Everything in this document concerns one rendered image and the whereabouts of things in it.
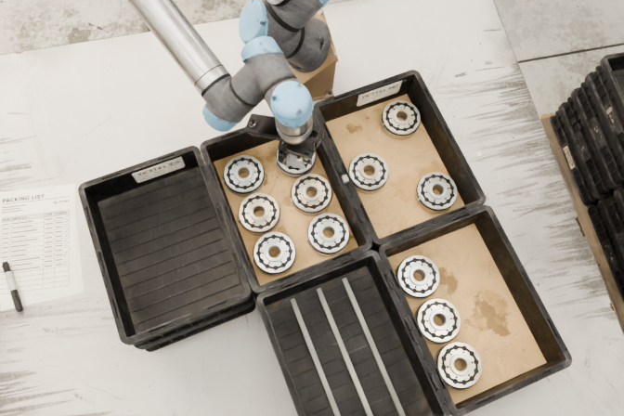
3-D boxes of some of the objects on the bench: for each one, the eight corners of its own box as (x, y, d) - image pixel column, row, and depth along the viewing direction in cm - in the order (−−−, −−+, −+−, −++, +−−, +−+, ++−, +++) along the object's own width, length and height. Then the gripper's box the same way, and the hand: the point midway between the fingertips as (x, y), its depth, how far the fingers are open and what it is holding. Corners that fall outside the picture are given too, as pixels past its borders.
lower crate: (104, 214, 159) (90, 200, 148) (209, 176, 164) (203, 161, 153) (146, 355, 147) (135, 351, 136) (258, 310, 152) (255, 303, 141)
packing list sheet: (-11, 194, 160) (-12, 193, 160) (74, 178, 163) (74, 177, 162) (-8, 313, 149) (-9, 312, 149) (84, 294, 152) (83, 293, 151)
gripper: (305, 161, 120) (308, 186, 140) (328, 110, 122) (327, 141, 143) (267, 146, 121) (275, 173, 141) (291, 95, 123) (294, 128, 144)
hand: (291, 150), depth 141 cm, fingers open, 5 cm apart
